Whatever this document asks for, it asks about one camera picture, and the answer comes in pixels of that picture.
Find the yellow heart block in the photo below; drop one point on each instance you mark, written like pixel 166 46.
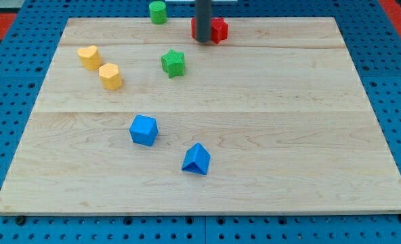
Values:
pixel 90 57

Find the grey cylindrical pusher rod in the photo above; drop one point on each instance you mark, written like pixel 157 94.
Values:
pixel 203 12

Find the blue cube block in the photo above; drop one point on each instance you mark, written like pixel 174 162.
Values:
pixel 143 130

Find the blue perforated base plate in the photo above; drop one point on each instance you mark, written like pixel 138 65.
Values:
pixel 25 55

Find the green star block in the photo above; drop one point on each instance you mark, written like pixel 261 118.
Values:
pixel 173 63

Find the red star block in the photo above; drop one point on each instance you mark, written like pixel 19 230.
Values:
pixel 219 30

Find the yellow hexagon block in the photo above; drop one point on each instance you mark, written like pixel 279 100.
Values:
pixel 110 76

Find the blue triangular prism block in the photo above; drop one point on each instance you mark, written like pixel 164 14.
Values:
pixel 197 160

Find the light wooden board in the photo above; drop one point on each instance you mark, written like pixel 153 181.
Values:
pixel 278 105

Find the green cylinder block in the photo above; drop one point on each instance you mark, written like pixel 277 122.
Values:
pixel 158 12

